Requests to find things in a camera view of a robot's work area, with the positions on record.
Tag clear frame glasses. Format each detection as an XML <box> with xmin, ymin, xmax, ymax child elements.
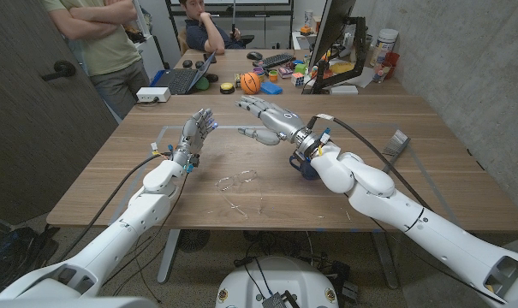
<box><xmin>214</xmin><ymin>169</ymin><xmax>265</xmax><ymax>222</ymax></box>

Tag black keyboard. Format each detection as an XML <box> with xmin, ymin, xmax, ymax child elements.
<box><xmin>252</xmin><ymin>52</ymin><xmax>296</xmax><ymax>71</ymax></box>

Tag red cup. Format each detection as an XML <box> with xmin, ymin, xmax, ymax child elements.
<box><xmin>381</xmin><ymin>50</ymin><xmax>402</xmax><ymax>80</ymax></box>

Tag open black laptop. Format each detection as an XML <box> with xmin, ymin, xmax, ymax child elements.
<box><xmin>149</xmin><ymin>50</ymin><xmax>218</xmax><ymax>96</ymax></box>

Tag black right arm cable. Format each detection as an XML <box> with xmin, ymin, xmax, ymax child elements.
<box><xmin>305</xmin><ymin>113</ymin><xmax>433</xmax><ymax>211</ymax></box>

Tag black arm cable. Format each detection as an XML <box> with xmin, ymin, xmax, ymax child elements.
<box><xmin>56</xmin><ymin>152</ymin><xmax>170</xmax><ymax>263</ymax></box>
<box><xmin>305</xmin><ymin>113</ymin><xmax>433</xmax><ymax>211</ymax></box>

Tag white canister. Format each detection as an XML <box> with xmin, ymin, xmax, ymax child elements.
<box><xmin>369</xmin><ymin>27</ymin><xmax>400</xmax><ymax>68</ymax></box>

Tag white power box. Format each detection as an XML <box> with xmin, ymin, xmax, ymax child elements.
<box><xmin>135</xmin><ymin>86</ymin><xmax>172</xmax><ymax>104</ymax></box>

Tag orange basketball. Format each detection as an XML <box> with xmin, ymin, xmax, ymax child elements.
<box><xmin>240</xmin><ymin>71</ymin><xmax>262</xmax><ymax>96</ymax></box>

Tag standing person green shirt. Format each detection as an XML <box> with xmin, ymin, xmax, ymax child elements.
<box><xmin>40</xmin><ymin>0</ymin><xmax>152</xmax><ymax>121</ymax></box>

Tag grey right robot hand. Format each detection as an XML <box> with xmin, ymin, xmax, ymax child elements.
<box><xmin>235</xmin><ymin>95</ymin><xmax>324</xmax><ymax>158</ymax></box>

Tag black door handle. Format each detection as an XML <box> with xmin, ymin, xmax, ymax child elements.
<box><xmin>40</xmin><ymin>59</ymin><xmax>77</xmax><ymax>83</ymax></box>

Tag grey bristle brush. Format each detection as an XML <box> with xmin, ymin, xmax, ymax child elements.
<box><xmin>381</xmin><ymin>129</ymin><xmax>412</xmax><ymax>175</ymax></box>

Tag black computer monitor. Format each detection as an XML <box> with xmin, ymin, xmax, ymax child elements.
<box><xmin>307</xmin><ymin>0</ymin><xmax>358</xmax><ymax>72</ymax></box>

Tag black floor fan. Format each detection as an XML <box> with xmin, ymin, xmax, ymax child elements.
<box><xmin>176</xmin><ymin>229</ymin><xmax>211</xmax><ymax>254</ymax></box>

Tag yellow bowl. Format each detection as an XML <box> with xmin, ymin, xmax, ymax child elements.
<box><xmin>330</xmin><ymin>61</ymin><xmax>355</xmax><ymax>75</ymax></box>

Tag flat blue box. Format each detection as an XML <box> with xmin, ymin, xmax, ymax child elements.
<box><xmin>259</xmin><ymin>80</ymin><xmax>284</xmax><ymax>96</ymax></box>

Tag white monitor base plate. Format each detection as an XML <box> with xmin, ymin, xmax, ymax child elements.
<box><xmin>329</xmin><ymin>84</ymin><xmax>360</xmax><ymax>96</ymax></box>

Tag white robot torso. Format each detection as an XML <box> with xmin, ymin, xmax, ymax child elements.
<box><xmin>215</xmin><ymin>255</ymin><xmax>341</xmax><ymax>308</ymax></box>

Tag seated person dark shirt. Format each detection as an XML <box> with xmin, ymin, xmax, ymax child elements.
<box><xmin>178</xmin><ymin>0</ymin><xmax>247</xmax><ymax>56</ymax></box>

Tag black monitor stand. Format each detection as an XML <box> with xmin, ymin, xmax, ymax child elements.
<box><xmin>309</xmin><ymin>15</ymin><xmax>368</xmax><ymax>96</ymax></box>

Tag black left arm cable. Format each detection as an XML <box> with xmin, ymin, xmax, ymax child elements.
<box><xmin>56</xmin><ymin>152</ymin><xmax>170</xmax><ymax>263</ymax></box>

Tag dark wooden door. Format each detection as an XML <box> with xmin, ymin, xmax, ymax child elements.
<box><xmin>0</xmin><ymin>0</ymin><xmax>119</xmax><ymax>227</ymax></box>

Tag white table leg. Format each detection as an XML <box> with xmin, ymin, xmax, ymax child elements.
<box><xmin>371</xmin><ymin>230</ymin><xmax>401</xmax><ymax>290</ymax></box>
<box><xmin>156</xmin><ymin>228</ymin><xmax>182</xmax><ymax>285</ymax></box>

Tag dark blue mug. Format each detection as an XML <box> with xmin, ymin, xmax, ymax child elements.
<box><xmin>289</xmin><ymin>153</ymin><xmax>322</xmax><ymax>181</ymax></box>

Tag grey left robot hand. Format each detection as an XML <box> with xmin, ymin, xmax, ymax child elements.
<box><xmin>171</xmin><ymin>108</ymin><xmax>219</xmax><ymax>169</ymax></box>

